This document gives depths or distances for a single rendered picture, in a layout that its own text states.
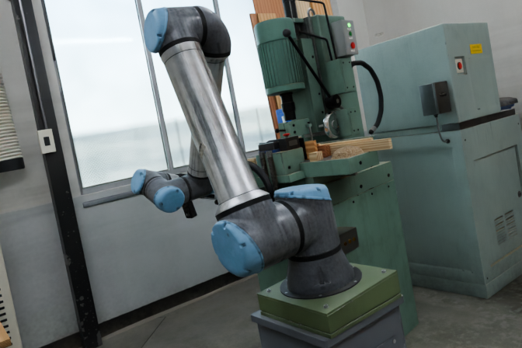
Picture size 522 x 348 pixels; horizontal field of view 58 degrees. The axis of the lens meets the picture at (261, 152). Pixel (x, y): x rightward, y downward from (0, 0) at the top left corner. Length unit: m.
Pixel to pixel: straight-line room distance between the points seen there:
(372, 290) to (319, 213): 0.24
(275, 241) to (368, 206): 1.02
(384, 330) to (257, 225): 0.46
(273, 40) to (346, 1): 2.59
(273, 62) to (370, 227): 0.82
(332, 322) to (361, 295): 0.11
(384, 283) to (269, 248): 0.34
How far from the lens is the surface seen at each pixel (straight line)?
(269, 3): 3.85
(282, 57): 2.02
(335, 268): 1.28
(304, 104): 2.13
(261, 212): 1.14
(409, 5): 4.43
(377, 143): 1.84
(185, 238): 3.25
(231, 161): 1.17
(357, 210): 2.04
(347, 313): 1.22
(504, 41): 4.02
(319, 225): 1.24
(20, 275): 2.95
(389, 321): 1.38
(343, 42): 2.22
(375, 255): 2.16
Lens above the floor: 1.07
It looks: 3 degrees down
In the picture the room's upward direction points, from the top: 10 degrees counter-clockwise
